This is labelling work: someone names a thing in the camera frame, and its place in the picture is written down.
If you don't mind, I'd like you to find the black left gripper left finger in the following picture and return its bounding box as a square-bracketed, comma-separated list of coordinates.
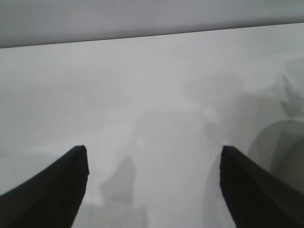
[0, 145, 90, 228]

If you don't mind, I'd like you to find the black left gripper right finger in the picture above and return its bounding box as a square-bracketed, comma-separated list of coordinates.
[219, 145, 304, 228]

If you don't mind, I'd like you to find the translucent plastic measuring cup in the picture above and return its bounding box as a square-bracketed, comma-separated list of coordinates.
[247, 119, 304, 188]

